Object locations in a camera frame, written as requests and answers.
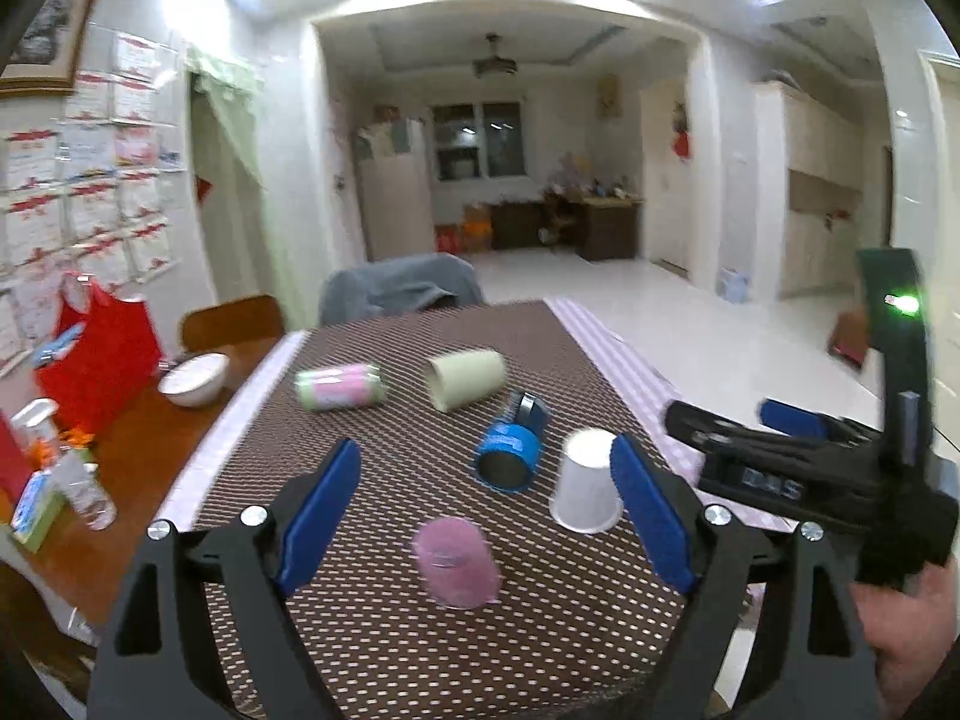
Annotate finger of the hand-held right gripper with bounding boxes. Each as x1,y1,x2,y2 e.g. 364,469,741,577
663,399,760,466
757,399,882,452

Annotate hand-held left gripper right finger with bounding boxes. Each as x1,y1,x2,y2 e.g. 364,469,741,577
610,433,884,720

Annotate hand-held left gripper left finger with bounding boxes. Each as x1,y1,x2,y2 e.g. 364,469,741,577
88,439,362,720

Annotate blue cup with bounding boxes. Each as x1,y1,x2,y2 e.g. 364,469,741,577
471,390,552,494

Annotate white paper cup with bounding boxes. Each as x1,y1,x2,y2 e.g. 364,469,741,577
549,427,625,535

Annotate pink and green striped cup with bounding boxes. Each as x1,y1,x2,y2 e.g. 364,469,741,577
294,362,386,413

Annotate light green cup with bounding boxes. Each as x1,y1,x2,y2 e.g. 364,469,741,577
424,349,507,413

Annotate person's right hand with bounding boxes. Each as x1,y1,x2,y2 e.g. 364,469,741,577
855,551,960,720

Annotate dark red box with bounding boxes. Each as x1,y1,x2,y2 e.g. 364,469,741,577
828,310,872,370

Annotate brown dotted tablecloth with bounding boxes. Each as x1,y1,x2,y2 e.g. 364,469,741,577
154,298,755,720

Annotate white bowl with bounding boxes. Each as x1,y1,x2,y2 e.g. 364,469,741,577
157,352,230,409

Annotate wooden chair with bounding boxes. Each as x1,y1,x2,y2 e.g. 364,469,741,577
178,294,287,355

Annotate beige wardrobe cabinet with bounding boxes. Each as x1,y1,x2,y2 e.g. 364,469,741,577
752,81,865,299

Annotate clear plastic bottle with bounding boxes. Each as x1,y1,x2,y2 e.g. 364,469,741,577
58,456,118,531

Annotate dark wooden desk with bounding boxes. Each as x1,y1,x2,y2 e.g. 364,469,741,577
490,193,644,263

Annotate grey cloth on chair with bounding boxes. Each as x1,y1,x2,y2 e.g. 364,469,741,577
318,253,485,326

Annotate white door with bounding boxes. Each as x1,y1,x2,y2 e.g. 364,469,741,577
640,81,692,272

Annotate red bag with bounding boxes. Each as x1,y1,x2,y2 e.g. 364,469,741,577
34,274,164,432

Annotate green tissue box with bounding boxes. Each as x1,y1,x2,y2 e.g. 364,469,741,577
10,466,72,554

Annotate red door decoration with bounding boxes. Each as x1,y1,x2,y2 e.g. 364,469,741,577
670,100,695,160

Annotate clear jar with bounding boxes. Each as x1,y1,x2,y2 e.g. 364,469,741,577
10,398,61,467

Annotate red gift boxes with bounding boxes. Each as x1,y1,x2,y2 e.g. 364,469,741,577
434,205,494,254

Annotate blue clip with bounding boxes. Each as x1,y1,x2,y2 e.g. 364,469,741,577
33,323,88,366

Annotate white refrigerator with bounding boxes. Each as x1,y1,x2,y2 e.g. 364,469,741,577
353,118,435,263

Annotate window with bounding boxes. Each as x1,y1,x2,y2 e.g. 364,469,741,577
430,100,527,182

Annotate green door curtain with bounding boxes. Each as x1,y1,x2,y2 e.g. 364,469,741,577
185,43,265,190

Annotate ceiling fan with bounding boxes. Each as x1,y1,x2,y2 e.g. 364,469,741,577
471,33,520,80

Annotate wall of certificates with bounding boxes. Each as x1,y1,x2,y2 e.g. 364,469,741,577
0,31,186,380

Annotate framed wall painting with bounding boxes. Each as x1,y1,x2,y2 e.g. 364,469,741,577
0,0,110,100

